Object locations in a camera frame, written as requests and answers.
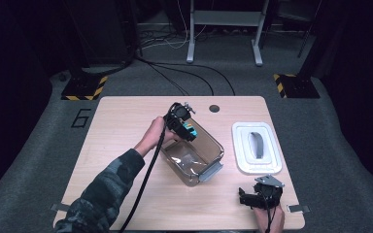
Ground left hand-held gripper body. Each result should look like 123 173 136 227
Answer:
163 102 197 134

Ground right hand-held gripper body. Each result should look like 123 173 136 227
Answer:
253 174 287 210

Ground transparent brown plastic container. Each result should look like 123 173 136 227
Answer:
159 117 226 188

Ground person's right hand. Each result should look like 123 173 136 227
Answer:
253 205 286 233

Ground person's left hand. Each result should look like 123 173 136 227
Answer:
133 116 177 158

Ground clear plastic packet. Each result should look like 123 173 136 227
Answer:
170 150 206 170

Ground grey tape strip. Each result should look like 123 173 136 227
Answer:
286 204 312 215
50 202 71 214

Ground black tape floor marking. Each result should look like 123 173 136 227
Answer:
70 108 92 129

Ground yellow black striped stand base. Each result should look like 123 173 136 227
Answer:
60 75 109 102
273 73 322 100

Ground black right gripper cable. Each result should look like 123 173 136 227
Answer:
262 195 277 233

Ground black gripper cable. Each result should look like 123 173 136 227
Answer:
119 120 171 233
262 195 277 233

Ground black floor cables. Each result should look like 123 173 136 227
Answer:
135 57 236 97

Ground white lid with grey handle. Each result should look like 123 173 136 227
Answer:
231 120 284 176

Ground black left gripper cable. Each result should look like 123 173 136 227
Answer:
119 120 171 233

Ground white metal desk frame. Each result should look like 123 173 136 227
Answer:
186 0 271 67

